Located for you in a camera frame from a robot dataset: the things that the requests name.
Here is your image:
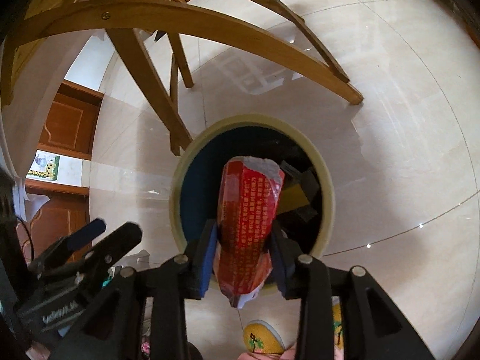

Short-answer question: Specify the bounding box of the yellow slipper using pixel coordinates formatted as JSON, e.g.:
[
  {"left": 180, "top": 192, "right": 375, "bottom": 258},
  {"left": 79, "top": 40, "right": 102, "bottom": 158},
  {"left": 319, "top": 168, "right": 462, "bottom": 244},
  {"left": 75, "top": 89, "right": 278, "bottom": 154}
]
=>
[
  {"left": 243, "top": 319, "right": 286, "bottom": 354},
  {"left": 332, "top": 296, "right": 344, "bottom": 350}
]

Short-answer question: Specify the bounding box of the left yellow slipper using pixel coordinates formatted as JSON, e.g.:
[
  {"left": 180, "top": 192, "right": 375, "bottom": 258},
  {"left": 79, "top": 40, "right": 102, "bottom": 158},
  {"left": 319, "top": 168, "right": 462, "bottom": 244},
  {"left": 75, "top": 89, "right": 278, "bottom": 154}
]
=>
[{"left": 243, "top": 319, "right": 286, "bottom": 354}]

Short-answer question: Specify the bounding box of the right yellow slipper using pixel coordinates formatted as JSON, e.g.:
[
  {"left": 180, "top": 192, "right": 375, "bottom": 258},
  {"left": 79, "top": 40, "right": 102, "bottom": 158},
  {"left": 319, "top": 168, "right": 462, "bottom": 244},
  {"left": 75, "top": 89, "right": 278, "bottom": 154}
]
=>
[{"left": 332, "top": 296, "right": 344, "bottom": 350}]

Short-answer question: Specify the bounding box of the brown wooden door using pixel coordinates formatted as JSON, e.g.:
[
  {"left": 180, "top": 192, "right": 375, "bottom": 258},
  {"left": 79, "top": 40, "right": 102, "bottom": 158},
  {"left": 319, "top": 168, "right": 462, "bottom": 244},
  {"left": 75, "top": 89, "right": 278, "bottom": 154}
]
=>
[{"left": 17, "top": 80, "right": 103, "bottom": 262}]

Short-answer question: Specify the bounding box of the round black trash bin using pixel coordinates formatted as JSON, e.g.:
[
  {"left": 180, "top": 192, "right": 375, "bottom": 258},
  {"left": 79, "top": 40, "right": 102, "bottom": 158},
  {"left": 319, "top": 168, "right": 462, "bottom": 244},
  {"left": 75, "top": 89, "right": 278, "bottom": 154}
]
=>
[{"left": 169, "top": 114, "right": 336, "bottom": 295}]

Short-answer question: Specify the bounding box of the red tea box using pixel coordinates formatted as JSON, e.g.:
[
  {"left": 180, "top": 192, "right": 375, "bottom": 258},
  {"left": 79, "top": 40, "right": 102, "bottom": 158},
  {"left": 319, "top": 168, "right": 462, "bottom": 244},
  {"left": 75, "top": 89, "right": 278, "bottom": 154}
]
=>
[{"left": 213, "top": 156, "right": 285, "bottom": 309}]

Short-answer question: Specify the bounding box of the cartoon wall height chart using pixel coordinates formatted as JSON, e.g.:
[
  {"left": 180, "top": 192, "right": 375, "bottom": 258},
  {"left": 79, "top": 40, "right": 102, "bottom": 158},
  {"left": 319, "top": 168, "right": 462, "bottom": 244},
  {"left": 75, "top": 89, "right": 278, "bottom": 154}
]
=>
[{"left": 27, "top": 150, "right": 60, "bottom": 182}]

